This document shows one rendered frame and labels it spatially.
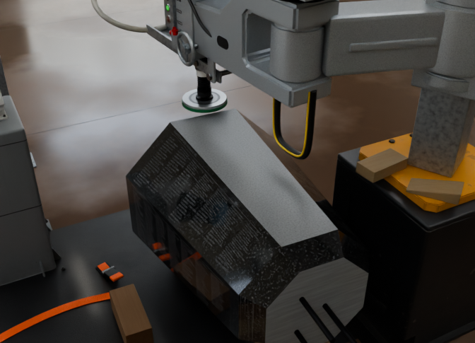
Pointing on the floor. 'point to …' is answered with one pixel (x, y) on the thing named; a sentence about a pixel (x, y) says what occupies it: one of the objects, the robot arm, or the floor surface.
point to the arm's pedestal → (20, 206)
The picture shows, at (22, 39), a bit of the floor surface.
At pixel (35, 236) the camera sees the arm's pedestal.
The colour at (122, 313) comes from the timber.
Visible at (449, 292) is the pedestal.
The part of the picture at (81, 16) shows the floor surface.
